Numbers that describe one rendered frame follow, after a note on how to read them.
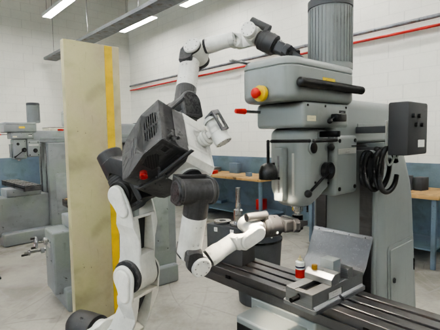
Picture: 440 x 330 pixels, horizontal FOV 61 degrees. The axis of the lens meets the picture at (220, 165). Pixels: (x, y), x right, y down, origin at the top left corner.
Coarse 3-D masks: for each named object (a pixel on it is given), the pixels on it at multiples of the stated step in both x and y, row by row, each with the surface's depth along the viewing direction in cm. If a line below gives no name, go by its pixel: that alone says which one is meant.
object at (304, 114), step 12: (264, 108) 153; (276, 108) 148; (288, 108) 144; (300, 108) 140; (312, 108) 142; (324, 108) 148; (336, 108) 154; (264, 120) 153; (276, 120) 148; (288, 120) 144; (300, 120) 140; (312, 120) 142; (324, 120) 148
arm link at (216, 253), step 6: (222, 240) 144; (228, 240) 143; (210, 246) 143; (216, 246) 142; (222, 246) 142; (228, 246) 142; (234, 246) 143; (204, 252) 141; (210, 252) 140; (216, 252) 140; (222, 252) 141; (228, 252) 142; (210, 258) 140; (216, 258) 140; (222, 258) 141; (216, 264) 142
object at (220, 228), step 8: (208, 224) 192; (216, 224) 191; (224, 224) 190; (232, 224) 185; (208, 232) 193; (216, 232) 190; (224, 232) 187; (232, 232) 183; (240, 232) 181; (208, 240) 193; (216, 240) 190; (232, 256) 184; (240, 256) 182; (248, 256) 186; (232, 264) 185; (240, 264) 182
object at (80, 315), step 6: (78, 312) 182; (84, 312) 181; (90, 312) 181; (72, 318) 179; (78, 318) 178; (84, 318) 177; (90, 318) 176; (96, 318) 177; (102, 318) 180; (66, 324) 179; (72, 324) 177; (78, 324) 176; (84, 324) 174; (90, 324) 174
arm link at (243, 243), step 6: (252, 228) 143; (258, 228) 143; (264, 228) 145; (234, 234) 144; (240, 234) 143; (246, 234) 141; (252, 234) 142; (258, 234) 143; (264, 234) 145; (234, 240) 142; (240, 240) 141; (246, 240) 142; (252, 240) 143; (258, 240) 144; (240, 246) 142; (246, 246) 142; (252, 246) 144
